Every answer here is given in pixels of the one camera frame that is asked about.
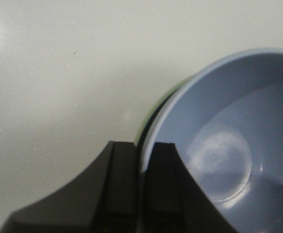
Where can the blue bowl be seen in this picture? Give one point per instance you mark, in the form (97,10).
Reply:
(227,125)

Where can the light green bowl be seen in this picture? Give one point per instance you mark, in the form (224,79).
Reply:
(153,112)

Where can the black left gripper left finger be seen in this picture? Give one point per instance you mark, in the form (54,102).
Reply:
(101,199)

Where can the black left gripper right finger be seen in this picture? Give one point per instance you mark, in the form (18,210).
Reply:
(173,201)

